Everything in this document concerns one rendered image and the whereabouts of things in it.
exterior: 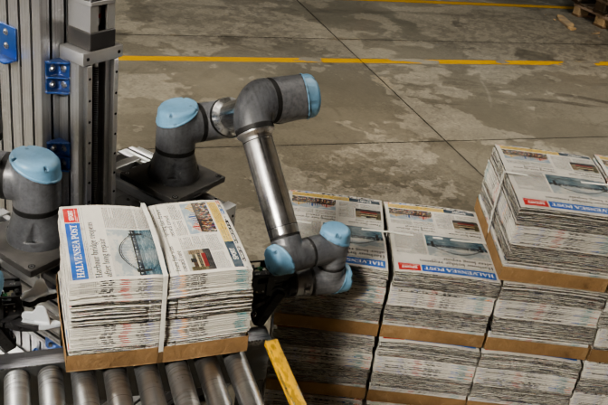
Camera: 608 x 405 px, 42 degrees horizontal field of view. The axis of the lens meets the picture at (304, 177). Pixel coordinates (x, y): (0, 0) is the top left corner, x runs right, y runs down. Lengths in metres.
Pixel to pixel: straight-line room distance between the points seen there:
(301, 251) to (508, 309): 0.63
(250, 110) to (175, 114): 0.41
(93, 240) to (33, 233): 0.37
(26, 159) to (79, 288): 0.50
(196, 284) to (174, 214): 0.23
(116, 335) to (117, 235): 0.21
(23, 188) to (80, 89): 0.30
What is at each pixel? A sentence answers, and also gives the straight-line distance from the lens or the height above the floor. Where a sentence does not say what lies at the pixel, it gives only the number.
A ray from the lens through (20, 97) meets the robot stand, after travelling 2.21.
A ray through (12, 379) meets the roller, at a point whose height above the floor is 0.80.
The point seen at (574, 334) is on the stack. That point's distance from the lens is 2.32.
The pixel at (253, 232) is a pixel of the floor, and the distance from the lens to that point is 3.71.
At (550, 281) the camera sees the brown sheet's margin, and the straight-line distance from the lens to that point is 2.19.
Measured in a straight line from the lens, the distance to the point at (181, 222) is 1.78.
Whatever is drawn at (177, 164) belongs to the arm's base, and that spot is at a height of 0.88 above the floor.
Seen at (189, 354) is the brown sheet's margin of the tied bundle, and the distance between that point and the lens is 1.75.
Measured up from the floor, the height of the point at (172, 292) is 0.99.
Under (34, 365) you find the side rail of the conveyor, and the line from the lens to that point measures 1.76.
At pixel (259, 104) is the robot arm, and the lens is 1.92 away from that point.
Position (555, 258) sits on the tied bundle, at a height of 0.92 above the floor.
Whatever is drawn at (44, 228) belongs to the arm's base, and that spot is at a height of 0.88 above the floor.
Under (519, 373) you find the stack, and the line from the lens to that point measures 2.36.
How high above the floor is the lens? 1.96
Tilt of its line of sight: 27 degrees down
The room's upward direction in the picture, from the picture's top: 8 degrees clockwise
